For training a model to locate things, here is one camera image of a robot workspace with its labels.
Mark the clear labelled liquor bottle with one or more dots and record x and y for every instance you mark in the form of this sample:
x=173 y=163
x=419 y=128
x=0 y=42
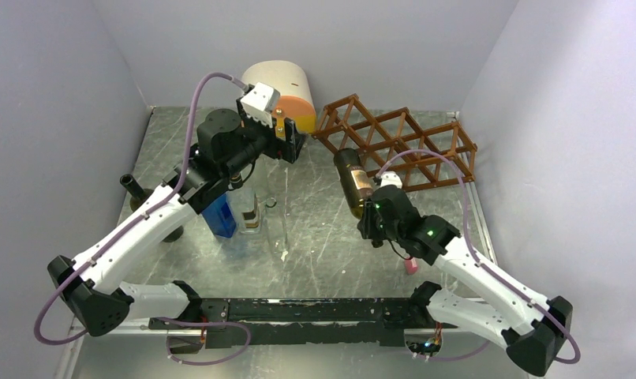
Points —
x=245 y=209

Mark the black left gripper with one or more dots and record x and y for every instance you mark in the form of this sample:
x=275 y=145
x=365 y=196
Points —
x=287 y=150

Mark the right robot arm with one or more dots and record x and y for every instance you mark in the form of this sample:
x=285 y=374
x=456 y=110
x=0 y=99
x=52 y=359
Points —
x=535 y=331

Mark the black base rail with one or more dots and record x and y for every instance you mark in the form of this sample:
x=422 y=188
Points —
x=387 y=322

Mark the dark green wine bottle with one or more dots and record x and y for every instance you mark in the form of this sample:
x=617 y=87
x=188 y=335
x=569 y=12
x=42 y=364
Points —
x=138 y=195

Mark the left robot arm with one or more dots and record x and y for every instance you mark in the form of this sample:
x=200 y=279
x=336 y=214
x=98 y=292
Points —
x=92 y=284

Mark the blue square glass bottle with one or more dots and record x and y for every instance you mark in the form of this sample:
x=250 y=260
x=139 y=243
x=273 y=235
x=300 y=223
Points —
x=219 y=218

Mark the pink eraser block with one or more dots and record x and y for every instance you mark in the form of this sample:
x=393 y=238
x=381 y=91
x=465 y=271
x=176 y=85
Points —
x=411 y=266

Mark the brown wooden wine rack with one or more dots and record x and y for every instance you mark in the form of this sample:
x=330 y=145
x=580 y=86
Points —
x=424 y=157

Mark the cream orange drawer cabinet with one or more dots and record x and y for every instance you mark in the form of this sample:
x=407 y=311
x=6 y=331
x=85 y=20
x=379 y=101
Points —
x=295 y=100

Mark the clear glass bottle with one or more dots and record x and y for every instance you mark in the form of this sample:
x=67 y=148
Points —
x=275 y=223

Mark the dark labelled wine bottle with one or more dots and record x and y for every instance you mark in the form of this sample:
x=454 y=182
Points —
x=354 y=180

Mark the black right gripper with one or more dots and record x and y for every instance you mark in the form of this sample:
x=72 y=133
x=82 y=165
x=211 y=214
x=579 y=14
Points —
x=367 y=224

